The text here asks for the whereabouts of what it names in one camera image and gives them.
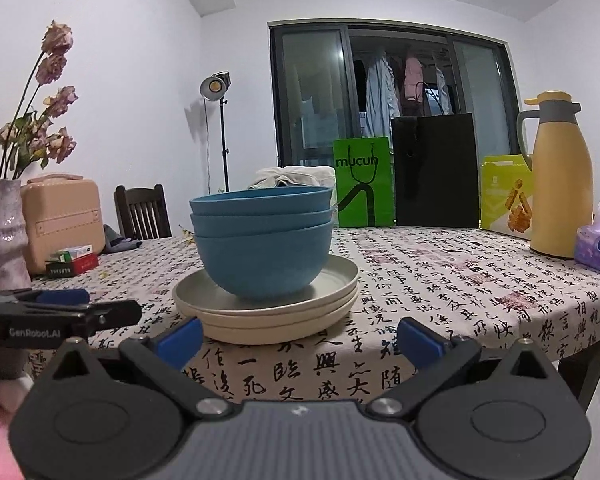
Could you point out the grey purple pouch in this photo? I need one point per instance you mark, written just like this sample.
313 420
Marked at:
122 246

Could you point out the yellow-green snack box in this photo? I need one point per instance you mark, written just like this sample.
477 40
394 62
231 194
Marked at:
495 195

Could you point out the blue bowl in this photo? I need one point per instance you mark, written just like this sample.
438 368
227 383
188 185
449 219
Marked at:
260 200
265 265
260 224

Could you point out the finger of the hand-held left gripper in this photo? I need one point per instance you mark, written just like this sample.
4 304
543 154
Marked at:
62 296
115 315

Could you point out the black paper bag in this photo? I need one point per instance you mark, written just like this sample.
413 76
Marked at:
440 175

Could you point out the white blue bandage box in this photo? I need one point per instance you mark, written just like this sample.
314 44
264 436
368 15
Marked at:
80 250

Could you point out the yellow thermos jug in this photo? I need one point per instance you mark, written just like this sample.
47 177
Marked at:
562 185

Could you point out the dark framed glass door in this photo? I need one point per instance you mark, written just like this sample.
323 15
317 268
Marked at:
320 85

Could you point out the green box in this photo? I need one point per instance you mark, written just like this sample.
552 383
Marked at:
60 257

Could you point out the grey vase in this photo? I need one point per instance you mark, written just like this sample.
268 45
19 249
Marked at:
2 240

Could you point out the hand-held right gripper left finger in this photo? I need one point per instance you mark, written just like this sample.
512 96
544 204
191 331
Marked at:
180 337

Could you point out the pink suitcase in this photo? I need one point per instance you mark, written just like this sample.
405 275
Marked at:
65 220

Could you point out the beige jacket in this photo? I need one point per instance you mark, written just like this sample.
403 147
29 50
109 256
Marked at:
290 177

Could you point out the dried roses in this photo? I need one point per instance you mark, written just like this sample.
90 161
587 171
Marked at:
57 40

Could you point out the light blue hanging shirt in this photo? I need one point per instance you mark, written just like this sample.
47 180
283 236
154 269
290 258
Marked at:
380 95

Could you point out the cream plate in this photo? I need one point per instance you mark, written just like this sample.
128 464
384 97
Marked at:
280 337
340 272
280 322

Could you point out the dark wooden chair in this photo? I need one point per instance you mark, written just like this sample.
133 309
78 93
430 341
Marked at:
140 195

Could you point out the white hanging garment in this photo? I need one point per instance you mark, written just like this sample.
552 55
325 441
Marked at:
442 90

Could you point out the red box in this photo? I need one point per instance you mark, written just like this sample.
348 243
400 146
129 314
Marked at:
80 264

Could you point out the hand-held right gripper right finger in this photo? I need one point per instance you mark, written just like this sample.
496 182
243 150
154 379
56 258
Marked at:
417 335

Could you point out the studio light on stand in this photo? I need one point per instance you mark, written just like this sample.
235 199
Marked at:
211 87

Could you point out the green paper bag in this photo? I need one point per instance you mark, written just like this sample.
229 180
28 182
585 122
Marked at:
380 200

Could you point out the pink hanging garment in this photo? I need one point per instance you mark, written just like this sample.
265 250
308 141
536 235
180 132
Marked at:
412 75

